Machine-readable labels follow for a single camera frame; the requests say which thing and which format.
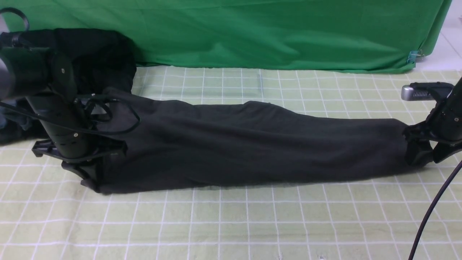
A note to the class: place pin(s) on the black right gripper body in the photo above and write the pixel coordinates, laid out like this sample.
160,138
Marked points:
432,143

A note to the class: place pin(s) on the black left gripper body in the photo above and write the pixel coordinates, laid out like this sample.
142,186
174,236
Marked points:
85,158

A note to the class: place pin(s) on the gray long-sleeve shirt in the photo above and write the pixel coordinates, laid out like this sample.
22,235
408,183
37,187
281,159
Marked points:
179,146

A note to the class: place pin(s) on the gray right robot arm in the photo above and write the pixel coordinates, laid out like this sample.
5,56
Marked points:
448,109

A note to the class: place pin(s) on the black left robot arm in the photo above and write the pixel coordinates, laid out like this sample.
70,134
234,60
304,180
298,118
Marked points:
45,78

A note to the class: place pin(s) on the green checkered table mat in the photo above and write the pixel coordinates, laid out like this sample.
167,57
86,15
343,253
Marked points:
47,215

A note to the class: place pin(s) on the teal binder clip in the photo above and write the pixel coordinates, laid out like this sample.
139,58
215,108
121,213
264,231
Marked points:
415,56

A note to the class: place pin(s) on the black clothes pile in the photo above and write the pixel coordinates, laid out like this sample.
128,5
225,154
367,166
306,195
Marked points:
100,59

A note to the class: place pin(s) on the green backdrop cloth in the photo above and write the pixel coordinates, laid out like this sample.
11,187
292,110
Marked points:
352,36

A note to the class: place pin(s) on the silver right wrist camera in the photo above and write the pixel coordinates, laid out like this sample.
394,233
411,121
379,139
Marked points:
426,91

